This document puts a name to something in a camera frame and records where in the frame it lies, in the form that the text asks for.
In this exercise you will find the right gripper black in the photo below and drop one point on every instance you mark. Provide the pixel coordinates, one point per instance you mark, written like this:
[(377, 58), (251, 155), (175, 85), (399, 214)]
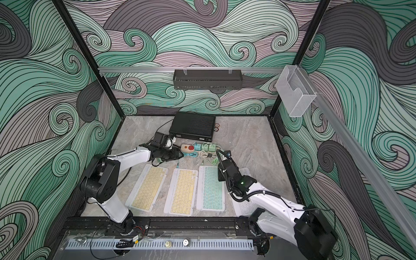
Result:
[(220, 174)]

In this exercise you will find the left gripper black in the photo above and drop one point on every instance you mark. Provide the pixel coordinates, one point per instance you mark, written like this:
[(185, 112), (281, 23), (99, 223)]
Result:
[(175, 154)]

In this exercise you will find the yellow keyboard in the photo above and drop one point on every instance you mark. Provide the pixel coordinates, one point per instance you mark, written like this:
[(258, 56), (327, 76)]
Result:
[(181, 196), (147, 188)]

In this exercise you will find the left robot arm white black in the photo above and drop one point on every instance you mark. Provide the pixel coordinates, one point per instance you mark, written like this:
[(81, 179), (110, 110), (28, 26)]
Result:
[(99, 180)]

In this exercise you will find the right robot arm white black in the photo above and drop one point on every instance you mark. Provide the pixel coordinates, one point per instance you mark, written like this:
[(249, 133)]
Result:
[(304, 226)]

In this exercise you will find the green keyboard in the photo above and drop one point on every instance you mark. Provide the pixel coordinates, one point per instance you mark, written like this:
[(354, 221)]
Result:
[(211, 192)]

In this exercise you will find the white keyboard far right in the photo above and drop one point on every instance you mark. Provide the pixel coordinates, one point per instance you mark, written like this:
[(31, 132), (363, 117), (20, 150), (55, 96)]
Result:
[(247, 207)]

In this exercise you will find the wooden power strip green plugs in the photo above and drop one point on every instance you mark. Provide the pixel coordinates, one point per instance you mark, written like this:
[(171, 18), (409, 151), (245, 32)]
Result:
[(198, 147)]

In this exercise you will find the small red rings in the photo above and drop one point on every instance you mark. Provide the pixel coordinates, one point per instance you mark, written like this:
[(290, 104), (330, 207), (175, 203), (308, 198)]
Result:
[(216, 126)]

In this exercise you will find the black flat box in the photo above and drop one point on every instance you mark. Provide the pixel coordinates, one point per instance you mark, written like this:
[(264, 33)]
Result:
[(193, 126)]

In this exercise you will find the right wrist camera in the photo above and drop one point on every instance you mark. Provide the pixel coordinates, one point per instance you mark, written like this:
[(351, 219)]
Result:
[(227, 154)]

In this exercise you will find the black wall tray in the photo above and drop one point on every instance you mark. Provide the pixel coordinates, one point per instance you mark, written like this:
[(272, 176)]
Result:
[(211, 79)]

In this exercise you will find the white slotted cable duct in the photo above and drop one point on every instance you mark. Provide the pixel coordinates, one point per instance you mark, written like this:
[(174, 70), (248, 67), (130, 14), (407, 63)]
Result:
[(165, 244)]

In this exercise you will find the clear acrylic wall holder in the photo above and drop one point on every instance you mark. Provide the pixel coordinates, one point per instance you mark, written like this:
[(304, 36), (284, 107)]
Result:
[(295, 88)]

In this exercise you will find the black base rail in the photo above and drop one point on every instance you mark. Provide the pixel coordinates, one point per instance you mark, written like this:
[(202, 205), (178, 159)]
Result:
[(239, 226)]

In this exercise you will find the aluminium wall rail right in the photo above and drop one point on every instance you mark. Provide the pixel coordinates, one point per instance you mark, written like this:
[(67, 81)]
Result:
[(401, 214)]

